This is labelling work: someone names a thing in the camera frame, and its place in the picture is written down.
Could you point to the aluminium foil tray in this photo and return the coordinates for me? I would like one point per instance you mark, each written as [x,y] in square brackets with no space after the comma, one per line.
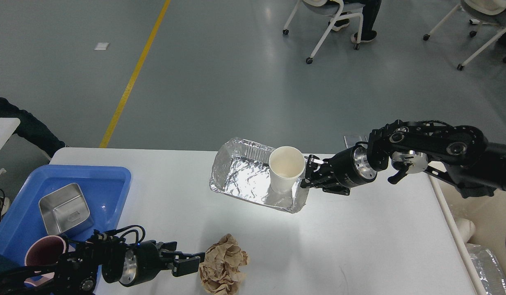
[241,170]

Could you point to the white chair at right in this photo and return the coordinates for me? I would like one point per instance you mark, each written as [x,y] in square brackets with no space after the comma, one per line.
[485,12]

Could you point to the cream plastic bin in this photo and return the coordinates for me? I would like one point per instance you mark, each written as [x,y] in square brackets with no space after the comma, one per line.
[487,213]

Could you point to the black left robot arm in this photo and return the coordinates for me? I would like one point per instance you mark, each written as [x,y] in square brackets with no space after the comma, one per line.
[120,255]

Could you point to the foil tray in bin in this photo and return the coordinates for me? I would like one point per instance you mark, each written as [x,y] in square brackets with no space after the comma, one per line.
[488,269]

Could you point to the steel rectangular container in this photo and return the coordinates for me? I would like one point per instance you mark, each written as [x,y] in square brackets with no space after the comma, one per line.
[65,211]

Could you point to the cream paper cup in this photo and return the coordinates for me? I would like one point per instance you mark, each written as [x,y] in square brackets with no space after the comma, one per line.
[286,164]

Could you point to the blue plastic tray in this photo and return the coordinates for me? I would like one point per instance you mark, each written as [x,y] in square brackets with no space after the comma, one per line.
[105,190]

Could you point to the white office chair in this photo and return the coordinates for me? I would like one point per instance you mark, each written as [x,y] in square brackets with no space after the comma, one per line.
[339,11]

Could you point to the brown paper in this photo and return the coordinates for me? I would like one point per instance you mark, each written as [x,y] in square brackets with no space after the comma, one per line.
[220,271]

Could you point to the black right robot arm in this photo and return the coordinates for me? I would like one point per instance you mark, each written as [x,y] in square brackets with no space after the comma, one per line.
[457,155]

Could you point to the white side table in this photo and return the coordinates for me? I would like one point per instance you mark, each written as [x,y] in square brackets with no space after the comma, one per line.
[7,128]

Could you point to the pink mug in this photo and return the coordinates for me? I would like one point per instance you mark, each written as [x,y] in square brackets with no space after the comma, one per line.
[46,251]

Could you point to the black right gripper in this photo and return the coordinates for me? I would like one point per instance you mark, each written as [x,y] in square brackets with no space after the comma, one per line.
[349,168]

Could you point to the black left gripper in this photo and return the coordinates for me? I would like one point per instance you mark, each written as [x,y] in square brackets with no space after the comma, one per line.
[143,262]

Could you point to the seated person dark trousers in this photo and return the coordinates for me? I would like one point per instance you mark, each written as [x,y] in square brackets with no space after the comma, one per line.
[370,12]

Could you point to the white cup in bin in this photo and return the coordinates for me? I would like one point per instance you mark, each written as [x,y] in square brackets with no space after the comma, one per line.
[466,228]

